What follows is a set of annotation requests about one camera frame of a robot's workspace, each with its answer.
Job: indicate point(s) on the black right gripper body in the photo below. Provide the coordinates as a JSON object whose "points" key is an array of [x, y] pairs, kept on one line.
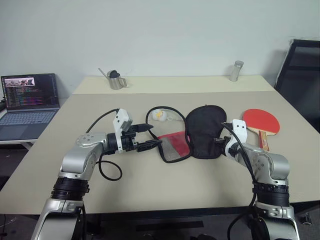
{"points": [[222, 142]]}

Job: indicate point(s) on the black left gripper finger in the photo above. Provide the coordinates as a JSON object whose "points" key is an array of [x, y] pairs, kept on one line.
{"points": [[145, 127], [148, 145]]}

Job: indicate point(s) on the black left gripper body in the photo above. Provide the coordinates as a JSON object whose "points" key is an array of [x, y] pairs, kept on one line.
{"points": [[130, 143]]}

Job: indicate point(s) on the black and red paddle case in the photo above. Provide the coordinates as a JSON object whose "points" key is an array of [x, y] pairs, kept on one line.
{"points": [[205, 132]]}

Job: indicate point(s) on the red table tennis paddle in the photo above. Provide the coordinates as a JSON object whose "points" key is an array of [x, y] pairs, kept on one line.
{"points": [[260, 120]]}

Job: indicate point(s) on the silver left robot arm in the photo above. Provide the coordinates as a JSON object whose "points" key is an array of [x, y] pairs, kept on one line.
{"points": [[75, 160]]}

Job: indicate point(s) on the steel watering can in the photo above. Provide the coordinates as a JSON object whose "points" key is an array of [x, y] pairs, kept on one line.
{"points": [[116, 81]]}

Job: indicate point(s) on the black mesh office chair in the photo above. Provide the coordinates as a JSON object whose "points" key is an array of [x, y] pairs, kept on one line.
{"points": [[300, 75]]}

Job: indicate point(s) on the open grey laptop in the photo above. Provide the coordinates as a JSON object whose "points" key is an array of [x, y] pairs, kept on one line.
{"points": [[30, 117]]}

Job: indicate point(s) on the white table leg foot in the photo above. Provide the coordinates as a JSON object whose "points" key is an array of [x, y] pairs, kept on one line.
{"points": [[307, 218]]}

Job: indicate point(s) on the white side table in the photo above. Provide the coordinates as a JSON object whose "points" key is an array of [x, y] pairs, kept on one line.
{"points": [[15, 143]]}

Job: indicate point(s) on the black bar-shaped device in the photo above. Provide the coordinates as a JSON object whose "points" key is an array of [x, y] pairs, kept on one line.
{"points": [[1, 105]]}

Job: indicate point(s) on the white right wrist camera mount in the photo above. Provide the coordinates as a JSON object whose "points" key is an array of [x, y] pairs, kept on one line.
{"points": [[240, 126]]}

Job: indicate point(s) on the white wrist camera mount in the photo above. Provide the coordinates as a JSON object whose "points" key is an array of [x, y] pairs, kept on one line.
{"points": [[122, 116], [240, 126]]}

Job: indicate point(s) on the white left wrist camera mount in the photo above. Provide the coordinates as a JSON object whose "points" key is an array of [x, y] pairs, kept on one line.
{"points": [[122, 116]]}

